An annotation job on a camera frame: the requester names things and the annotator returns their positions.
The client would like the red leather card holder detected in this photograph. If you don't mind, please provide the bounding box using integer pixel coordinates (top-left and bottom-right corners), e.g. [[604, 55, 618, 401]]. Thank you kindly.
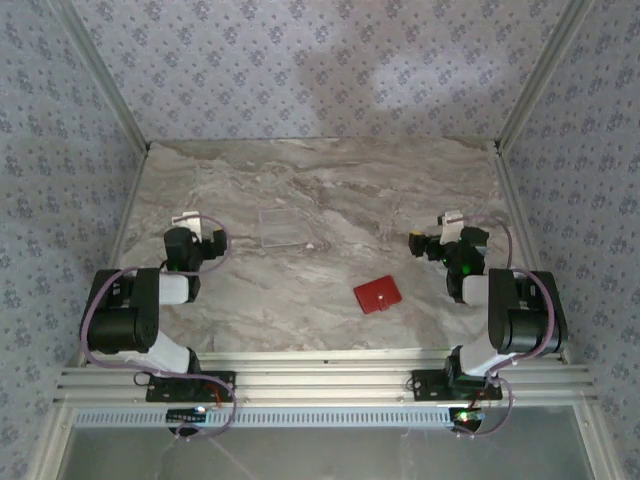
[[353, 274, 403, 316]]

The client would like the grey metal panel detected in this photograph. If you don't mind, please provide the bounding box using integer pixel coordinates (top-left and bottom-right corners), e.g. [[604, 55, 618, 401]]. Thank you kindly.
[[58, 405, 602, 480]]

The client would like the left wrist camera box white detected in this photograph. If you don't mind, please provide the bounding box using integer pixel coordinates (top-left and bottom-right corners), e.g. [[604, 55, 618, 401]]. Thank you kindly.
[[171, 211, 202, 237]]

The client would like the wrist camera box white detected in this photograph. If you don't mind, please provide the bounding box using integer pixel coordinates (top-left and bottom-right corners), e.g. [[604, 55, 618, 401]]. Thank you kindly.
[[437, 210, 465, 245], [171, 211, 202, 237]]

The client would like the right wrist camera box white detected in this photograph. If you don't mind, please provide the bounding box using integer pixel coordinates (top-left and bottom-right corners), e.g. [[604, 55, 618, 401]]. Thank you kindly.
[[437, 210, 465, 245]]

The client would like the aluminium table side rail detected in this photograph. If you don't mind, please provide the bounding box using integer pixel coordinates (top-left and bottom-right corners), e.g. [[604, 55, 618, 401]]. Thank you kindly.
[[74, 144, 151, 369], [492, 142, 572, 364]]

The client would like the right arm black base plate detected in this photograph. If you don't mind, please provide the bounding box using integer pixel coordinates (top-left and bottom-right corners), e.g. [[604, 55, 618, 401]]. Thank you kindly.
[[410, 368, 504, 402]]

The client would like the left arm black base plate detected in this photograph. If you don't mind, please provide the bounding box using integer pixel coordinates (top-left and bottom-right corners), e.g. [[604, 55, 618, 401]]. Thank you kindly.
[[144, 369, 238, 404]]

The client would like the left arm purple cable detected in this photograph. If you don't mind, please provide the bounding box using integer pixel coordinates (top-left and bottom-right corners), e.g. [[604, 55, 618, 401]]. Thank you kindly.
[[79, 213, 237, 444]]

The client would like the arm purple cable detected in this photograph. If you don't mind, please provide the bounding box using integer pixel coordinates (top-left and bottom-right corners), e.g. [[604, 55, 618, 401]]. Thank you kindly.
[[454, 213, 557, 440], [79, 213, 237, 444]]

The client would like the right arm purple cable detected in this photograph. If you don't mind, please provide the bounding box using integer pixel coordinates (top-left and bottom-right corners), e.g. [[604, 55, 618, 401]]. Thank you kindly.
[[454, 213, 557, 440]]

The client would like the aluminium mounting rail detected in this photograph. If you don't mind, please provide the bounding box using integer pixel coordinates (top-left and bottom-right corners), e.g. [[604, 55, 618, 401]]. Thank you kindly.
[[53, 348, 599, 407]]

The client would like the grey slotted cable duct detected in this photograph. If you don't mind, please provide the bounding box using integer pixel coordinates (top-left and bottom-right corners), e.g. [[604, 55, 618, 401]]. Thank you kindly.
[[73, 405, 455, 430]]

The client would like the aluminium frame post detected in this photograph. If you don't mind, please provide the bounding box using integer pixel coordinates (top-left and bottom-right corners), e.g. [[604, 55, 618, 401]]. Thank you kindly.
[[49, 0, 152, 152], [496, 0, 597, 152]]

